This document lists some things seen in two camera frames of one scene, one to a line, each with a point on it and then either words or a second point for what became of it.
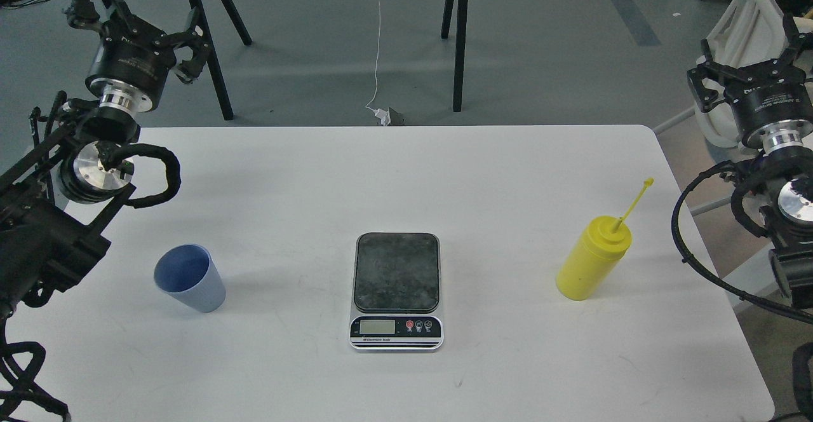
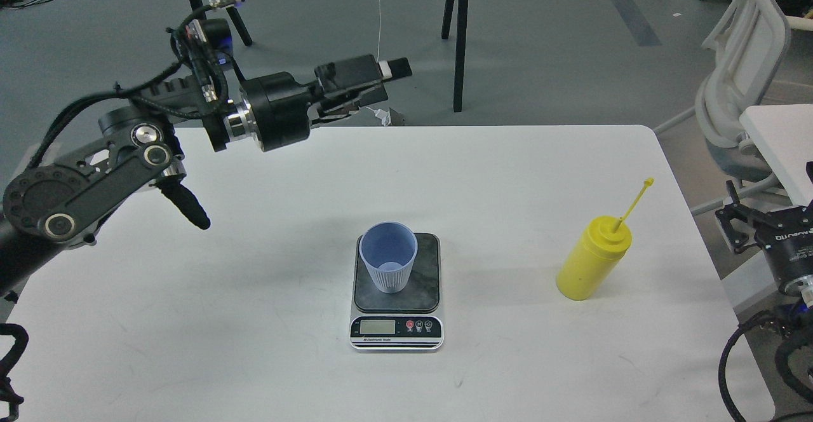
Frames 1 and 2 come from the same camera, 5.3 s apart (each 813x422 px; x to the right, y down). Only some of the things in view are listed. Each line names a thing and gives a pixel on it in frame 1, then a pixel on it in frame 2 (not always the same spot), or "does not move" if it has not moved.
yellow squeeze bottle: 597,253 does not move
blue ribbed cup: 188,272 to 389,248
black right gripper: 768,102 to 788,246
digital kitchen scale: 396,292 does not move
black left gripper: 133,61 to 277,107
